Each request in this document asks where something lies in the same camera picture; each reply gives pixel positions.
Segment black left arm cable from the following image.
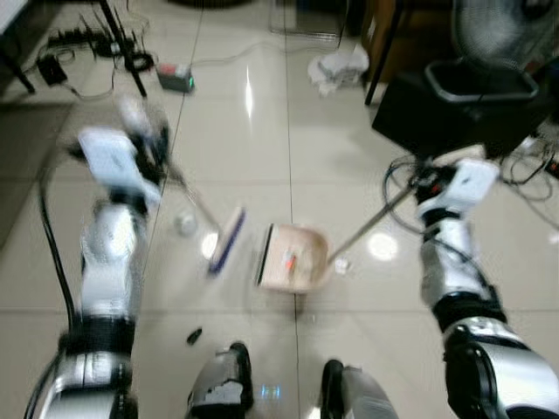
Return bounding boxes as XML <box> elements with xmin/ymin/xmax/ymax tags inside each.
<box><xmin>26</xmin><ymin>153</ymin><xmax>88</xmax><ymax>419</ymax></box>

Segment brown wooden desk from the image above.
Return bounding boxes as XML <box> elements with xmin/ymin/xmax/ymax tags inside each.
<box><xmin>362</xmin><ymin>0</ymin><xmax>455</xmax><ymax>106</ymax></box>

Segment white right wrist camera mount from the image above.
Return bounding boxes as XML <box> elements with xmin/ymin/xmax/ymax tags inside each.
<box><xmin>441</xmin><ymin>157</ymin><xmax>500</xmax><ymax>212</ymax></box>

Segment white crumpled cloth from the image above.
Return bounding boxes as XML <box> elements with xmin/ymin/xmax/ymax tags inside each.
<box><xmin>307</xmin><ymin>45</ymin><xmax>370</xmax><ymax>95</ymax></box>

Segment robot leg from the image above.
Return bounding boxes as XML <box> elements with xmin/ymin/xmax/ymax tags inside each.
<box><xmin>319</xmin><ymin>358</ymin><xmax>398</xmax><ymax>419</ymax></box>
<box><xmin>188</xmin><ymin>342</ymin><xmax>254</xmax><ymax>419</ymax></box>

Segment broom with white handle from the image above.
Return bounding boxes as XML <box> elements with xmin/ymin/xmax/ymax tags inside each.
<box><xmin>115</xmin><ymin>92</ymin><xmax>248</xmax><ymax>278</ymax></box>

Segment robot right leg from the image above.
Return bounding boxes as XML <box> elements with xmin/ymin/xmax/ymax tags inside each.
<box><xmin>319</xmin><ymin>358</ymin><xmax>398</xmax><ymax>419</ymax></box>

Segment black power adapter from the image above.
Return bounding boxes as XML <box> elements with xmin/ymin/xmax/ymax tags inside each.
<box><xmin>37</xmin><ymin>54</ymin><xmax>69</xmax><ymax>86</ymax></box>

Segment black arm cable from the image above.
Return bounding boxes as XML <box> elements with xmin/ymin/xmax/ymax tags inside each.
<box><xmin>384</xmin><ymin>157</ymin><xmax>442</xmax><ymax>238</ymax></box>
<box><xmin>26</xmin><ymin>153</ymin><xmax>88</xmax><ymax>419</ymax></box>

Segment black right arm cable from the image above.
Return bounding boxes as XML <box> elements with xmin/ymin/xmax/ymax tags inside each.
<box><xmin>384</xmin><ymin>157</ymin><xmax>442</xmax><ymax>238</ymax></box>

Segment pink dustpan with long handle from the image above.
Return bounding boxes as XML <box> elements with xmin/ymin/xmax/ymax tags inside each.
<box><xmin>256</xmin><ymin>144</ymin><xmax>487</xmax><ymax>293</ymax></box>

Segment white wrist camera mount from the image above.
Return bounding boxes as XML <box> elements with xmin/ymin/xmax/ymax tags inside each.
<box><xmin>79</xmin><ymin>127</ymin><xmax>162</xmax><ymax>206</ymax></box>
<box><xmin>441</xmin><ymin>157</ymin><xmax>500</xmax><ymax>212</ymax></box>

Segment black bin with grey rim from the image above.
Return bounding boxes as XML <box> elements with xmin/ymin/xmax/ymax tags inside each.
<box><xmin>371</xmin><ymin>59</ymin><xmax>547</xmax><ymax>162</ymax></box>

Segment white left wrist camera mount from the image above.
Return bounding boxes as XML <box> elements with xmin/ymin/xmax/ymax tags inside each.
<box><xmin>79</xmin><ymin>127</ymin><xmax>162</xmax><ymax>206</ymax></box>

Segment black power strip with cables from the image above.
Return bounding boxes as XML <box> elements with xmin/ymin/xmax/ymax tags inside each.
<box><xmin>48</xmin><ymin>24</ymin><xmax>154</xmax><ymax>72</ymax></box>

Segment robot left leg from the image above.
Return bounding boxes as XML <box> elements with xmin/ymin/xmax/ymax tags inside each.
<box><xmin>188</xmin><ymin>342</ymin><xmax>254</xmax><ymax>419</ymax></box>

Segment grey power box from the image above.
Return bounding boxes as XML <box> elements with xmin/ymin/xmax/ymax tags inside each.
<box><xmin>157</xmin><ymin>63</ymin><xmax>196</xmax><ymax>93</ymax></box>

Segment grey standing fan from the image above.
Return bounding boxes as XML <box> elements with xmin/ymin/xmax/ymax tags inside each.
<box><xmin>450</xmin><ymin>0</ymin><xmax>559</xmax><ymax>71</ymax></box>

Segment white folding table black legs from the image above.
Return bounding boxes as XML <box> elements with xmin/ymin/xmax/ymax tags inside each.
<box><xmin>0</xmin><ymin>0</ymin><xmax>149</xmax><ymax>97</ymax></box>

